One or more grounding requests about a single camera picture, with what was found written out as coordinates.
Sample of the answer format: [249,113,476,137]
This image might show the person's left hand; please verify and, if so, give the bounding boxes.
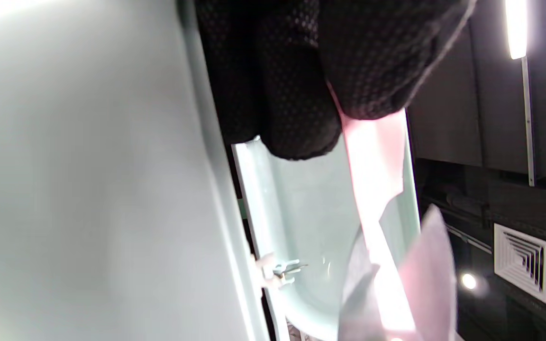
[195,0,477,161]

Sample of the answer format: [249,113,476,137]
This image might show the pink waste paper sheet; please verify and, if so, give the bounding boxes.
[328,83,418,341]

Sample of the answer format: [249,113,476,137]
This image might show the mint green lidded box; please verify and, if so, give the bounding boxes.
[176,0,420,341]

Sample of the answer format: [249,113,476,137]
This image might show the row of ceiling lights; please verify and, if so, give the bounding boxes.
[460,0,529,290]

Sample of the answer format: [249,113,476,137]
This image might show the white ceiling air vent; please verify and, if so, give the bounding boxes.
[493,223,546,304]

